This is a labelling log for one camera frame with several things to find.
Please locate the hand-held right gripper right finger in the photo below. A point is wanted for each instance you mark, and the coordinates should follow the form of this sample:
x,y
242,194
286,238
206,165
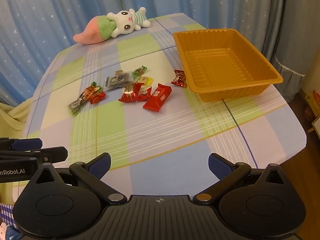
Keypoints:
x,y
219,166

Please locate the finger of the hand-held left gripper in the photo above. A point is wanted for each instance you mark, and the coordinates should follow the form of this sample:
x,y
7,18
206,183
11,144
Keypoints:
x,y
27,144
53,153

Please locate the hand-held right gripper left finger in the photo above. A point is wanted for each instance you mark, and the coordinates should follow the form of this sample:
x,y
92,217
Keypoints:
x,y
101,166

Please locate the dark sausage stick packet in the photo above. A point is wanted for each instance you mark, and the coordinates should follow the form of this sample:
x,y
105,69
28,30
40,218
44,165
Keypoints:
x,y
77,102

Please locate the clear grey snack packet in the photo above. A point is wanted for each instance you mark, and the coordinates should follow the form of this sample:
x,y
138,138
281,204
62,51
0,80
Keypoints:
x,y
120,72
117,82

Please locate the small red candy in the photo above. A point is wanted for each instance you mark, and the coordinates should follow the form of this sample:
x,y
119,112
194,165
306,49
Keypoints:
x,y
145,93

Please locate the large red snack packet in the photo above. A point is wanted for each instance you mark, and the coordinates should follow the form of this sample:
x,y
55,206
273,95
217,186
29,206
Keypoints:
x,y
157,97

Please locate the dark red candy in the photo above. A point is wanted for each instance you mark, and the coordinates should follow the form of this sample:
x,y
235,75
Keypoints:
x,y
178,78

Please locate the orange plastic tray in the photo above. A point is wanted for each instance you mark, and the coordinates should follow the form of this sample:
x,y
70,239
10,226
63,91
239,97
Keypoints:
x,y
225,67

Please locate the pale yellow cloth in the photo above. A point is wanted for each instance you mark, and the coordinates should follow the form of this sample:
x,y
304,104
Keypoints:
x,y
10,116

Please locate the blue checked cloth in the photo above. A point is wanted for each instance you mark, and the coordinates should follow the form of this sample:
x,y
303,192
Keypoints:
x,y
6,212

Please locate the checked pastel tablecloth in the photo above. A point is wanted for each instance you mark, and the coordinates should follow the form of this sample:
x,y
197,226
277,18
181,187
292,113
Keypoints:
x,y
150,130

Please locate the red-orange foil candy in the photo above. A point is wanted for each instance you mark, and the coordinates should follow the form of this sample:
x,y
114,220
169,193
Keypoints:
x,y
98,97

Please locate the orange candy with green ends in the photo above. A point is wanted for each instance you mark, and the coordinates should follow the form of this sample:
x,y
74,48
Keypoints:
x,y
93,91

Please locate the red candy with beige label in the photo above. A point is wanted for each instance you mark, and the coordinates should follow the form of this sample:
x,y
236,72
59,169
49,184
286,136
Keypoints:
x,y
127,95

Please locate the yellow wrapped candy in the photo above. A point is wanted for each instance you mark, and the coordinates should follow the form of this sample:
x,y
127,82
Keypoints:
x,y
146,80

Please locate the light wooden furniture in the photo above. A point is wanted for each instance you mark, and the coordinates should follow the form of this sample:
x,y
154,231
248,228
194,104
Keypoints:
x,y
313,102

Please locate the rabbit and carrot plush toy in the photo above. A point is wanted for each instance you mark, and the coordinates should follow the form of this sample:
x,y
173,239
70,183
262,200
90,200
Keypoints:
x,y
125,22

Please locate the grey curtain with lace trim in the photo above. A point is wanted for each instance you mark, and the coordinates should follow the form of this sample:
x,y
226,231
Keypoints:
x,y
295,30

